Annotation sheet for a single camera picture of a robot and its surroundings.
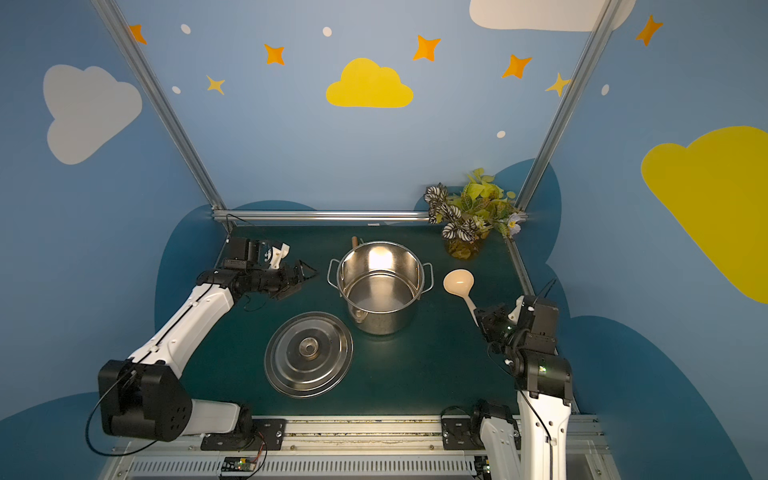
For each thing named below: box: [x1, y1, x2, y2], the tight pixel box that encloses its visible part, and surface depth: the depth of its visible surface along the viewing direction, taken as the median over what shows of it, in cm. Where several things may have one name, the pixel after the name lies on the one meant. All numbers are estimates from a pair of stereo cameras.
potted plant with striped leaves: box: [424, 168, 528, 260], surface depth 100 cm
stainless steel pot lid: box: [264, 311, 354, 398], surface depth 90 cm
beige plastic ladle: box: [443, 268, 479, 328], surface depth 90 cm
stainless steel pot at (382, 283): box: [327, 241, 434, 336], surface depth 94 cm
